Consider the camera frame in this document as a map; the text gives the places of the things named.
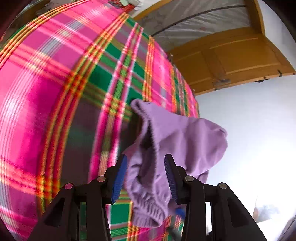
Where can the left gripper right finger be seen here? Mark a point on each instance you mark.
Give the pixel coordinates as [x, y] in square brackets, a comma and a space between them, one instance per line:
[187, 190]

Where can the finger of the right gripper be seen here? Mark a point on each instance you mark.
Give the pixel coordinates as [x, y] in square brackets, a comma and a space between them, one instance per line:
[179, 210]

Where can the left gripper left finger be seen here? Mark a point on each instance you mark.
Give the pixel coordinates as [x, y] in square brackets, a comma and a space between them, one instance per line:
[101, 191]

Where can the purple fleece garment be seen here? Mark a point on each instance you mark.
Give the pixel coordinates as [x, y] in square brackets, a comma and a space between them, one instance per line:
[196, 144]

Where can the pink plaid tablecloth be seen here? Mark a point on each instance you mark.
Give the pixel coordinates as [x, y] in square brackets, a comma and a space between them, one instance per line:
[68, 78]

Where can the black binder clip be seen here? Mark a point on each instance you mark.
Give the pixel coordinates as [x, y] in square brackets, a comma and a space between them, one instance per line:
[170, 58]

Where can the wooden door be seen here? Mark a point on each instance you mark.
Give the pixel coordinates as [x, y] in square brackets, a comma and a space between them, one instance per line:
[229, 58]

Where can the plastic-covered doorway curtain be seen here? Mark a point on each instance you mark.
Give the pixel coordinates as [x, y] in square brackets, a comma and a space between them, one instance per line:
[179, 22]

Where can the red gift box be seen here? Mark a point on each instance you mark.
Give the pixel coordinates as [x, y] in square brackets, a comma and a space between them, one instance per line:
[123, 5]

